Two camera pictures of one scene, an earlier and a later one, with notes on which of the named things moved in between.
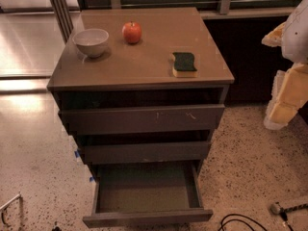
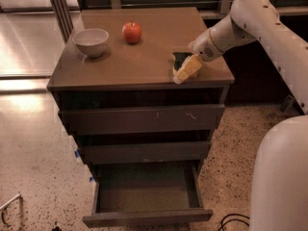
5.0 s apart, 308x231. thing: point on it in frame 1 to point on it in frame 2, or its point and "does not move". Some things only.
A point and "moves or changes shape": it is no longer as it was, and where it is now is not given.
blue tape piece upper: x=77 y=153 does not move
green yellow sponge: x=184 y=64 moves or changes shape
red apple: x=132 y=32 does not move
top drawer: x=138 y=119 does not move
